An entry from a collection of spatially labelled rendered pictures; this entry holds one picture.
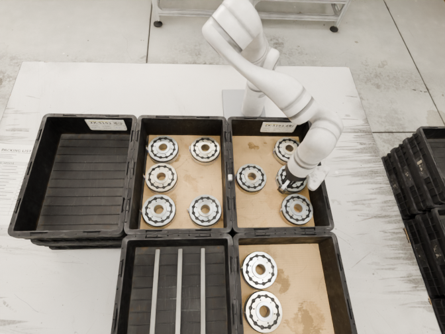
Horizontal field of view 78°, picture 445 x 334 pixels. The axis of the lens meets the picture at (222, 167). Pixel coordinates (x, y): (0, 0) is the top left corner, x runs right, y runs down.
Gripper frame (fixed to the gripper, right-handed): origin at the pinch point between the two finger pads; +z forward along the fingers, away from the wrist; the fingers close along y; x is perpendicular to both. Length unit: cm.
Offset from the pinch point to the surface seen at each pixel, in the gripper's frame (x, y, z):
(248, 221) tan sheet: -2.0, 17.7, 2.4
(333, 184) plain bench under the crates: 14.1, -21.4, 15.3
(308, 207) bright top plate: 10.0, 2.3, -0.8
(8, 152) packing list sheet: -90, 55, 15
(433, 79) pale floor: 39, -219, 85
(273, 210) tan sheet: 2.1, 9.3, 2.4
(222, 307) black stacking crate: 7.6, 42.2, 2.7
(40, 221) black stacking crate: -50, 61, 3
